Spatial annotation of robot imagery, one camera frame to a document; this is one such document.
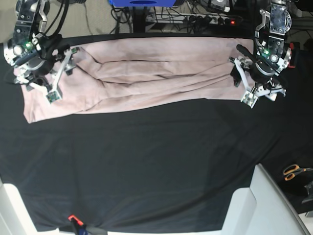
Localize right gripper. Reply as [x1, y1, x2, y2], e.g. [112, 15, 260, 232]
[3, 34, 80, 104]

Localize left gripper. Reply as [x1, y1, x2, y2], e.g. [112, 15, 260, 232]
[228, 44, 291, 108]

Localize pale pink T-shirt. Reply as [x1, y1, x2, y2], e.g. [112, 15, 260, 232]
[22, 37, 253, 123]

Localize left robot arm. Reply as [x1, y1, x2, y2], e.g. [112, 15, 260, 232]
[229, 0, 292, 108]

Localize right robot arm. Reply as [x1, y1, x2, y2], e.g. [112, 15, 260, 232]
[3, 0, 80, 103]

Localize orange black clamp right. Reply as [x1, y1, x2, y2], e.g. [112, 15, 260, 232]
[289, 42, 300, 69]

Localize orange black clamp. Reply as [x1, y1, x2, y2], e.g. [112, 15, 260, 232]
[68, 214, 89, 235]
[289, 42, 300, 69]

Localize blue box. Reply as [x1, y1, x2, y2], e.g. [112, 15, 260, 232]
[109, 0, 176, 7]

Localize black table cloth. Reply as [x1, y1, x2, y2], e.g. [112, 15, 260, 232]
[0, 51, 313, 233]

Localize white power strip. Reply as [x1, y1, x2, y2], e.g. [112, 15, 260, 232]
[146, 12, 241, 26]

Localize orange black clamp bottom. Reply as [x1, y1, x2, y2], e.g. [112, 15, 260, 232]
[68, 214, 89, 235]

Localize orange handled scissors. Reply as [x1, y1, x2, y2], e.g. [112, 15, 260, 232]
[283, 164, 313, 181]

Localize black table leg post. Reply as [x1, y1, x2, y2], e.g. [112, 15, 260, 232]
[131, 7, 148, 33]

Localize white table frame right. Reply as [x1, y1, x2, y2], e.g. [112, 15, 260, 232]
[221, 164, 310, 235]

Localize white table frame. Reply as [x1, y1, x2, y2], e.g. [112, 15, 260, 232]
[0, 182, 60, 235]
[221, 164, 310, 235]

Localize white table frame left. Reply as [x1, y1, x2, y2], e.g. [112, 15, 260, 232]
[0, 182, 60, 235]

